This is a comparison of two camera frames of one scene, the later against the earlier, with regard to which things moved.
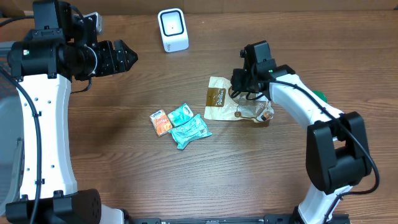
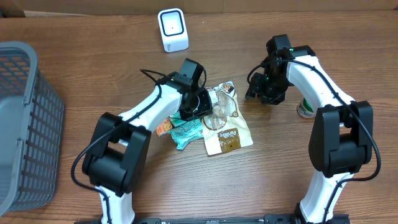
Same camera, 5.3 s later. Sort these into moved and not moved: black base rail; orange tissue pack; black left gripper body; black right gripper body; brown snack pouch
Moved: black left gripper body; black right gripper body; brown snack pouch
Not moved: black base rail; orange tissue pack
